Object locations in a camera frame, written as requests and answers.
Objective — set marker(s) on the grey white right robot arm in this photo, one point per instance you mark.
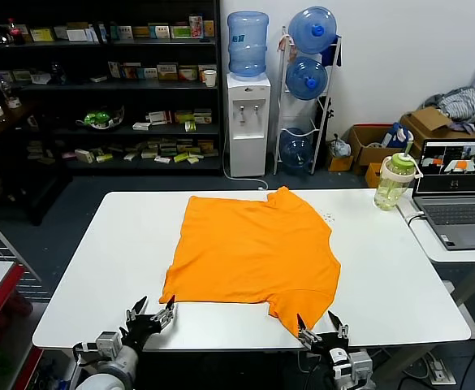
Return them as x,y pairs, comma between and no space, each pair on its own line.
340,365

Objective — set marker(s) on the yellow green medicine carton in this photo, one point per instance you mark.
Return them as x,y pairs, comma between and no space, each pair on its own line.
184,116

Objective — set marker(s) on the grey clothes pile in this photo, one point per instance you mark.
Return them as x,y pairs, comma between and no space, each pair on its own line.
460,103

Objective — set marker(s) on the small pink cloth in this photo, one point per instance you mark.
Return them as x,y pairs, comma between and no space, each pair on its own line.
283,43

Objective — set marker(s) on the black upright object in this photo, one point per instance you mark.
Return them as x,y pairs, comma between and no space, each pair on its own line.
327,122

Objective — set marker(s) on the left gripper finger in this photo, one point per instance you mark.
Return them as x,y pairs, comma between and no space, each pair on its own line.
165,317
133,313

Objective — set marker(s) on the dark wooden desk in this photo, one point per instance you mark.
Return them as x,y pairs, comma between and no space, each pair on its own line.
22,126

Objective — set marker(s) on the cola bottle red label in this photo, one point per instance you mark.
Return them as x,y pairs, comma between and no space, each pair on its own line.
17,33

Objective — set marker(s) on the white metal jug rack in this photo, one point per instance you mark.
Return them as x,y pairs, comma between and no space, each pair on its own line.
326,113

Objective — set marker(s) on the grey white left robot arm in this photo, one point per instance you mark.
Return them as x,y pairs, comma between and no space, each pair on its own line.
111,373

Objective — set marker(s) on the dark blue bottle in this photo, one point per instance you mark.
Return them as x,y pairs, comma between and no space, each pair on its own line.
57,74

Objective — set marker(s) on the black shelving unit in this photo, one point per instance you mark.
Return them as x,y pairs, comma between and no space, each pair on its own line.
99,95

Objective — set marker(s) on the white power strip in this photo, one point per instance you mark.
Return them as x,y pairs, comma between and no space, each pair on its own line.
438,369

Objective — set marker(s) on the grey plastic bag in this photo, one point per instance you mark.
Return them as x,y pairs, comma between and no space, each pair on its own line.
339,147

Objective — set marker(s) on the white paper cup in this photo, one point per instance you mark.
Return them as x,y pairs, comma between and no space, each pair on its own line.
209,79

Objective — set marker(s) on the green white medicine carton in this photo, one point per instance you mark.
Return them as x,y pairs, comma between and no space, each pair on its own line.
179,32

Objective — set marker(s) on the white water dispenser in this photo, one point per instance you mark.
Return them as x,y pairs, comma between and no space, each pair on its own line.
247,134

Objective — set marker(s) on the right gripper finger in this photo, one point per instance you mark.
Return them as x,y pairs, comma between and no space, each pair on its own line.
307,336
342,330

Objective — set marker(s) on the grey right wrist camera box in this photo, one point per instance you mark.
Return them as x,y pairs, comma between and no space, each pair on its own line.
361,365

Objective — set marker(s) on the cardboard box with flaps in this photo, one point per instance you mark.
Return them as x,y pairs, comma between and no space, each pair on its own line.
428,122

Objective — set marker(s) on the orange t-shirt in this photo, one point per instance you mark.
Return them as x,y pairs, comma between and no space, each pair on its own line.
253,252

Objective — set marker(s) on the blue white refill bag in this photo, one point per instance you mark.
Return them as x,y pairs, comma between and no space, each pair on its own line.
395,136

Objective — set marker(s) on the blue water jug with label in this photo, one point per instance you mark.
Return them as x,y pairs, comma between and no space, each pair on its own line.
247,44

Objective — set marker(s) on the scattered dark crumbs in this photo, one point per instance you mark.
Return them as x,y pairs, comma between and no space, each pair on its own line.
328,215

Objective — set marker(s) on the small yellow cardboard box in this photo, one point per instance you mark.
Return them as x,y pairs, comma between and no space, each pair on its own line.
373,174

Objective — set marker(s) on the green lid water bottle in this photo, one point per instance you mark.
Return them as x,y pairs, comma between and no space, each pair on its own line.
391,183

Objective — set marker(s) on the orange white medicine carton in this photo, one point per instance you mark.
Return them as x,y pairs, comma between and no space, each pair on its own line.
187,74

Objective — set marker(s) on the large open cardboard box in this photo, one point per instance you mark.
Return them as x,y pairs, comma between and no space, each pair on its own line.
363,152

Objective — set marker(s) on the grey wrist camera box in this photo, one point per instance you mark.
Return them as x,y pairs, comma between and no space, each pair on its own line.
361,365
108,342

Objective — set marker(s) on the clear plastic bottle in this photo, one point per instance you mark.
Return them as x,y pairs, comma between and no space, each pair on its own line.
3,90

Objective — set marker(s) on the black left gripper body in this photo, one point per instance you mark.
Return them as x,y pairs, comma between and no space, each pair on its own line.
141,331

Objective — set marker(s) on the grey laptop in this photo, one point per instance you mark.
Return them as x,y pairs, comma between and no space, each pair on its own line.
456,211

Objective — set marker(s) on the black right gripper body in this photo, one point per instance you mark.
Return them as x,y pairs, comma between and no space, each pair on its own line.
330,342

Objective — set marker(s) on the tall pink print carton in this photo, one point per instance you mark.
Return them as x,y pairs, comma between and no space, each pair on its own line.
195,27

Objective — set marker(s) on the white red medicine carton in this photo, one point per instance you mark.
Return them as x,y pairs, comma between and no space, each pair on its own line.
158,118

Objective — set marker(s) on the green white bowl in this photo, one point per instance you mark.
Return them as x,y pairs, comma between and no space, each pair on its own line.
99,120

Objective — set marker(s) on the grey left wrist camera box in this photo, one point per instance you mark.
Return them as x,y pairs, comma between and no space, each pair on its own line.
108,342

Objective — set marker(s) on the small brown cardboard box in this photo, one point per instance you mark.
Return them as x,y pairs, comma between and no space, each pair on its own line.
338,163

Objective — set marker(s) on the beige white medicine carton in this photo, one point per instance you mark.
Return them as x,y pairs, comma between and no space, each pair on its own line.
167,72

